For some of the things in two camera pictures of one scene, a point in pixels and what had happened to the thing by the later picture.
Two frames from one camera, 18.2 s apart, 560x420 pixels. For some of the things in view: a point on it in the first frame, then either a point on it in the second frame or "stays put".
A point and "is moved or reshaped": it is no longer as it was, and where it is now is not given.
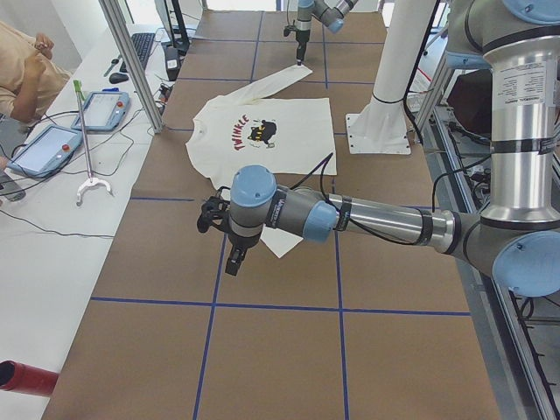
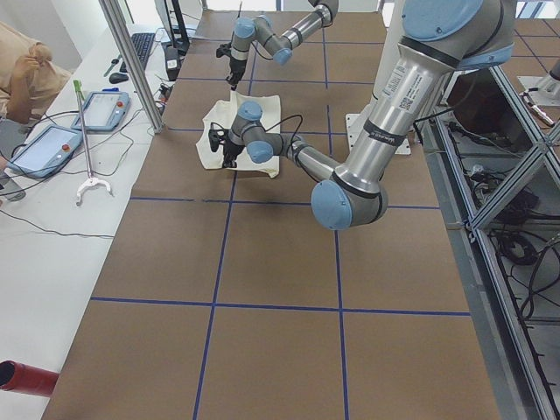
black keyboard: x=142 y=44 stays put
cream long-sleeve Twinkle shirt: x=248 y=126 is moved or reshaped
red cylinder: x=19 y=377 stays put
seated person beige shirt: x=30 y=79 stays put
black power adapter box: x=172 y=60 stays put
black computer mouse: x=117 y=78 stays put
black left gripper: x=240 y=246 to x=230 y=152
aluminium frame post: x=130 y=50 stays put
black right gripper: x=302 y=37 to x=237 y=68
